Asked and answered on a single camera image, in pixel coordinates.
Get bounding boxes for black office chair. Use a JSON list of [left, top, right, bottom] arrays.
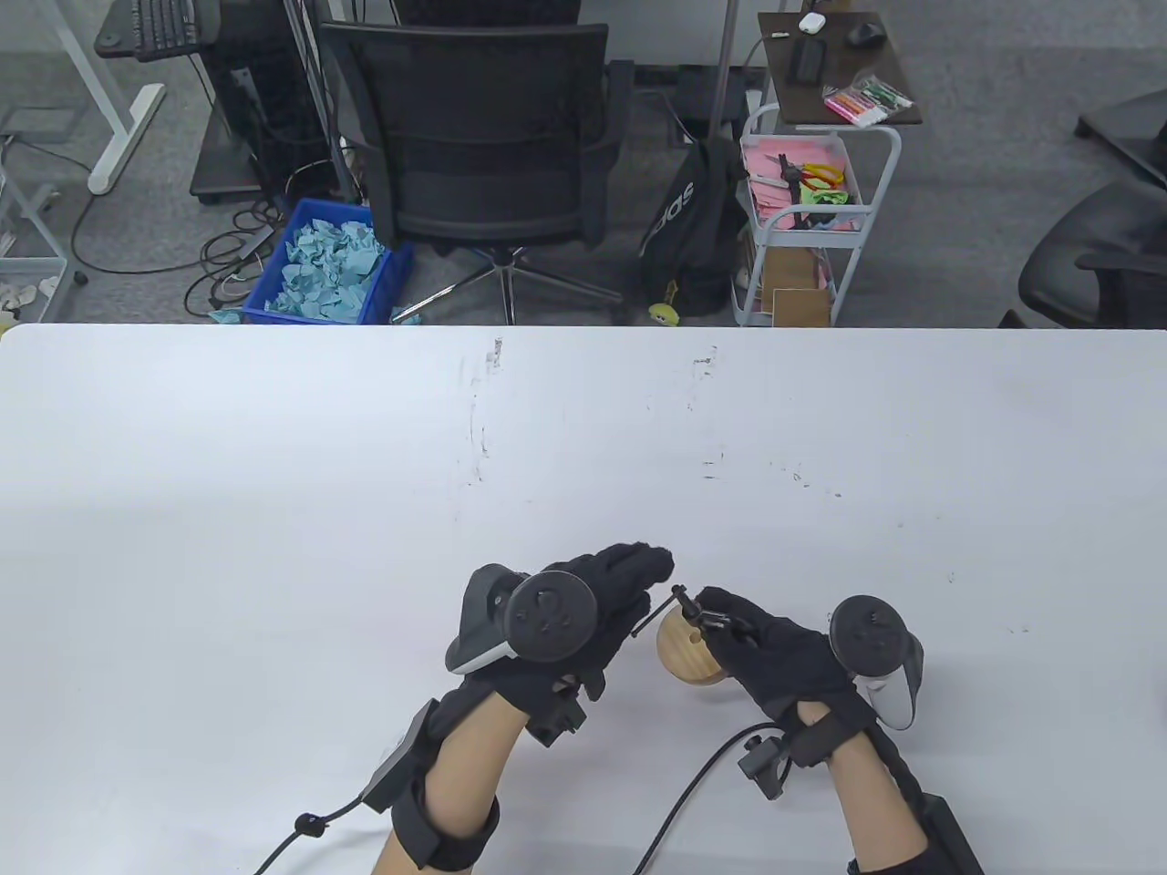
[[319, 20, 636, 326]]

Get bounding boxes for stack of pink papers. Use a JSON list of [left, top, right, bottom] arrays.
[[743, 137, 862, 233]]

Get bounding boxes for person's left forearm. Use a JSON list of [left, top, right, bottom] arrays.
[[372, 693, 532, 875]]

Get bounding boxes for black braided cable sleeve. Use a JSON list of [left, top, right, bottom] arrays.
[[871, 720, 926, 812]]

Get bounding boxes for black forearm sensor box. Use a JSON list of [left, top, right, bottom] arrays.
[[916, 791, 987, 875], [363, 700, 439, 815]]

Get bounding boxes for silver metal pole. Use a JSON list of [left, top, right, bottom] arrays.
[[709, 0, 741, 142]]

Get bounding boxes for blue plastic bin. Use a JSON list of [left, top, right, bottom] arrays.
[[242, 198, 416, 326]]

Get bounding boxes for person's right hand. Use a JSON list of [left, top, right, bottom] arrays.
[[693, 586, 882, 765]]

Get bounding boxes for black armchair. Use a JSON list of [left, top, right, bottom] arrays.
[[998, 178, 1167, 329]]

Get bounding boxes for black chair back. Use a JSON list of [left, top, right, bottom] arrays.
[[394, 0, 586, 28]]

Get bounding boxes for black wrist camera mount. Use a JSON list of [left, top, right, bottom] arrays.
[[524, 679, 587, 750], [738, 734, 794, 803]]

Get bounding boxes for white desk leg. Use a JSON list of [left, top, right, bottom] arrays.
[[50, 0, 168, 195]]

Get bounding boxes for person's left hand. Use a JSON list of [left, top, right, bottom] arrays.
[[431, 544, 676, 723]]

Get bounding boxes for dark chair base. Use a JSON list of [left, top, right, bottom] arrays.
[[1074, 89, 1167, 188]]

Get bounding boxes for brown side table top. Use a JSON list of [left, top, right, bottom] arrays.
[[759, 11, 924, 126]]

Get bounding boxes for black cable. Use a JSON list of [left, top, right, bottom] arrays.
[[253, 795, 370, 875], [632, 723, 787, 875]]

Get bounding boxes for white wire rack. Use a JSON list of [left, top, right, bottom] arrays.
[[0, 164, 69, 324]]

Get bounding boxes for black forearm strap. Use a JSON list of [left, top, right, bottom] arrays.
[[846, 843, 935, 875], [392, 779, 502, 871]]

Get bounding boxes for white utility cart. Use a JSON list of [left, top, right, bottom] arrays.
[[732, 103, 904, 327]]

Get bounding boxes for pack of coloured markers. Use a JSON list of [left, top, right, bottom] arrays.
[[822, 77, 914, 126]]

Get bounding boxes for black backpack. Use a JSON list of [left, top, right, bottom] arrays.
[[638, 137, 749, 318]]

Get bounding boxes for pile of blue paper scraps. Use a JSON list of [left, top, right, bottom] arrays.
[[264, 217, 384, 320]]

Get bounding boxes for black computer tower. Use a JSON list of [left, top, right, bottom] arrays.
[[190, 0, 329, 206]]

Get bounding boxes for brown cardboard sheets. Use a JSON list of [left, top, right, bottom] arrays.
[[761, 246, 835, 327]]

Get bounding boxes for tangle of black floor cables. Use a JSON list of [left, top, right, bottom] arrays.
[[68, 155, 284, 318]]

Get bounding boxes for person's right forearm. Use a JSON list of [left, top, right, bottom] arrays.
[[825, 729, 935, 875]]

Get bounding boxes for black keyboard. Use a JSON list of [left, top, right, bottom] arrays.
[[130, 0, 200, 56]]

